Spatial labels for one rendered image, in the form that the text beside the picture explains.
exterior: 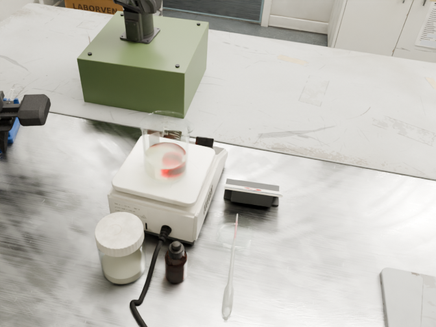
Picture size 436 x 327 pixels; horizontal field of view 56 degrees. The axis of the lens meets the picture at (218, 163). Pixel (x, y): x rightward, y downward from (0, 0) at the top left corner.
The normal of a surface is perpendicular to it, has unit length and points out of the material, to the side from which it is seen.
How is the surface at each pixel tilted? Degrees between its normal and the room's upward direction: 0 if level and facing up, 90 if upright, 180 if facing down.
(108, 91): 90
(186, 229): 90
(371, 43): 90
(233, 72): 0
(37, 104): 2
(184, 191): 0
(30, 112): 46
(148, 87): 90
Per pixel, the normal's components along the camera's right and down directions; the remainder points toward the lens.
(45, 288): 0.07, -0.74
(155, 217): -0.25, 0.63
